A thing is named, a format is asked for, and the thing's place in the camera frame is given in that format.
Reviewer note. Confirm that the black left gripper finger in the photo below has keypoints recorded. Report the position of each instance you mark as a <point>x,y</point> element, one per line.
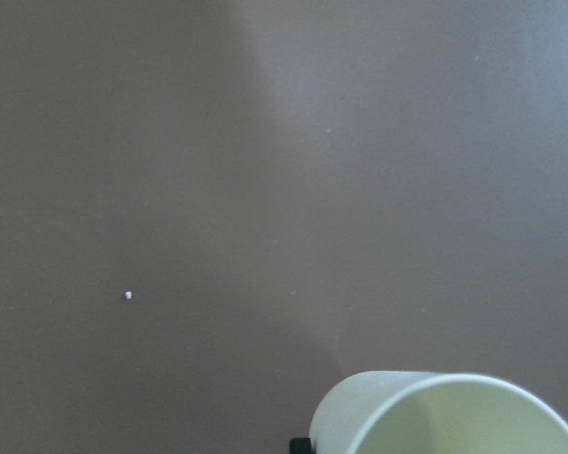
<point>300,445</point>

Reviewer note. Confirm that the cream plastic cup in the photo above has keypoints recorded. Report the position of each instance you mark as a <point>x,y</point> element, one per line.
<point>421,412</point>

